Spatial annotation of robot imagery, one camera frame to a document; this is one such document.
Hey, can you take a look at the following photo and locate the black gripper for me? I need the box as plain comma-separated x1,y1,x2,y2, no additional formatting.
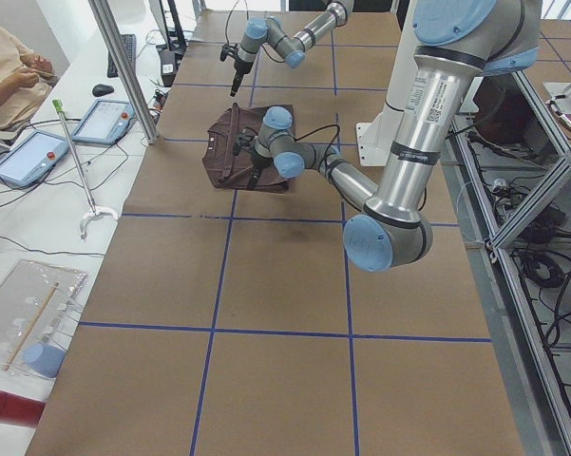
230,57,253,97
247,151,270,190

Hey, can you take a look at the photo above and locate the dark brown t-shirt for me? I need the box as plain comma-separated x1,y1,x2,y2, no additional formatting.
202,103,269,190

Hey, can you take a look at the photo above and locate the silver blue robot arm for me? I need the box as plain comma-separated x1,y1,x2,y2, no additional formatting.
219,0,354,97
246,1,542,272

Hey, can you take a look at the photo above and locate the black keyboard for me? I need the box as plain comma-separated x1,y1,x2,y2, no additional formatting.
106,33,138,79

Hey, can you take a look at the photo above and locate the black computer mouse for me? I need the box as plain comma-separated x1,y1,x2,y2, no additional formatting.
92,84,115,98

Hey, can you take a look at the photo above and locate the far teach pendant tablet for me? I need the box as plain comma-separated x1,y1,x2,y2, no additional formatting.
71,99,135,145

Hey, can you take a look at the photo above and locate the teach pendant tablet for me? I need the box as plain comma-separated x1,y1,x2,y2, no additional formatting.
0,131,69,187
71,99,135,145

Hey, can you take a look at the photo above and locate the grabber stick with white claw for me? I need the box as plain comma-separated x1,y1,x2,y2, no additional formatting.
52,99,119,240

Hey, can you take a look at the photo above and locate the seated person in beige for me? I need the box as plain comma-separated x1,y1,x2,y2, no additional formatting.
0,27,54,131

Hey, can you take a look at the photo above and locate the near teach pendant tablet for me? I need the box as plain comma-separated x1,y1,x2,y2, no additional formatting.
0,131,69,187

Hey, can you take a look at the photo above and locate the clear plastic bag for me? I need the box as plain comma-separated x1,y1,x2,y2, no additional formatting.
0,260,87,378

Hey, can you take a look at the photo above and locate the blue plastic cup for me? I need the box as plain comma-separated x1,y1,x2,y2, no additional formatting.
23,343,66,378

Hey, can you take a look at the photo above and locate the wooden stick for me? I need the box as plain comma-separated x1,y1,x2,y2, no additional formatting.
2,282,59,371

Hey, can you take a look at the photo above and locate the red cylinder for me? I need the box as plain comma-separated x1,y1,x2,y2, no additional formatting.
0,390,46,428

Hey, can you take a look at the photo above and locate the aluminium frame post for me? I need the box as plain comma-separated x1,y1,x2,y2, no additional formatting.
88,0,159,144

